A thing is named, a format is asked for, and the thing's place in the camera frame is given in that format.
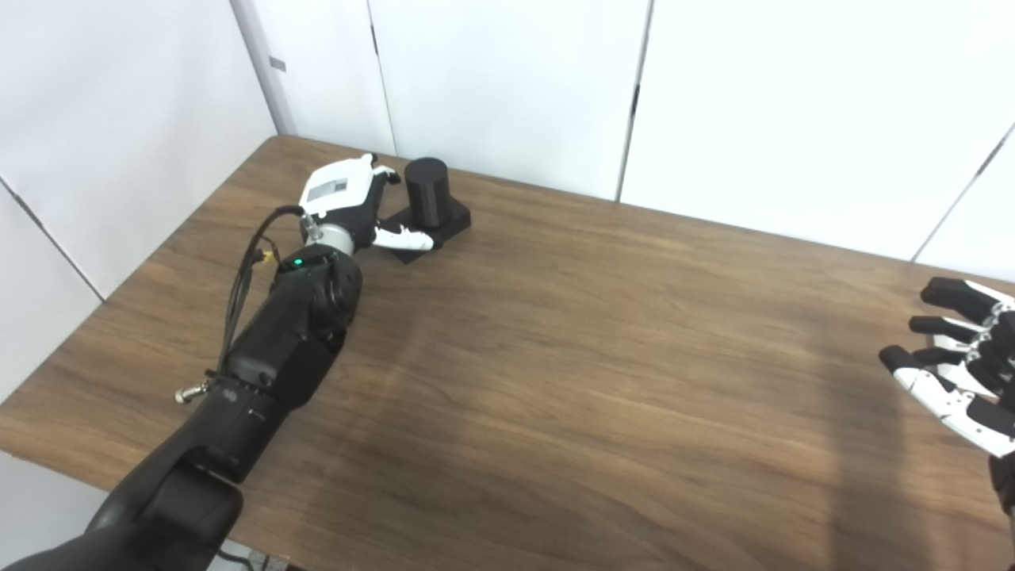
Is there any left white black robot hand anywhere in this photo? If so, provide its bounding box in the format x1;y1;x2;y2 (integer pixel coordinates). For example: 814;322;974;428
298;153;436;255

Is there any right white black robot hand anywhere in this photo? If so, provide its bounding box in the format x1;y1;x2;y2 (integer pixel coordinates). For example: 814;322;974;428
879;277;1015;516

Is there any black peg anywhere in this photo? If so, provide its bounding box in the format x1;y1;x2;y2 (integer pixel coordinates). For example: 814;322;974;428
382;157;472;265

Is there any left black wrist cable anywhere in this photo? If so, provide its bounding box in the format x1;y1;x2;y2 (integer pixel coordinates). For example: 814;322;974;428
216;205;308;374

